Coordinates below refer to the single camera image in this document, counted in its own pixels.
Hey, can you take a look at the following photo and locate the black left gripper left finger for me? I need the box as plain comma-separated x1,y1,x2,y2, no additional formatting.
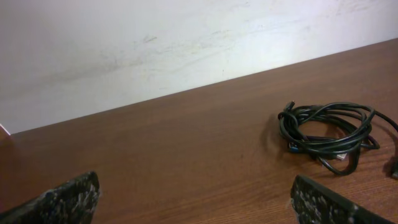
1,171,100,224

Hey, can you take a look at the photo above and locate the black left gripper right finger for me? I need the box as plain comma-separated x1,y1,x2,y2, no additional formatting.
290,175,392,224

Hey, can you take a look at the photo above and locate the thick black HDMI cable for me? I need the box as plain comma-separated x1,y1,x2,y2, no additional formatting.
277,101,381,177

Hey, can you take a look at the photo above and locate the thin black USB cable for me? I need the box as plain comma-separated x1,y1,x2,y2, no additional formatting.
373,110,398,180

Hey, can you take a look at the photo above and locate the left wooden side panel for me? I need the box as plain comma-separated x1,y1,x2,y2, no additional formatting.
0,124,11,146

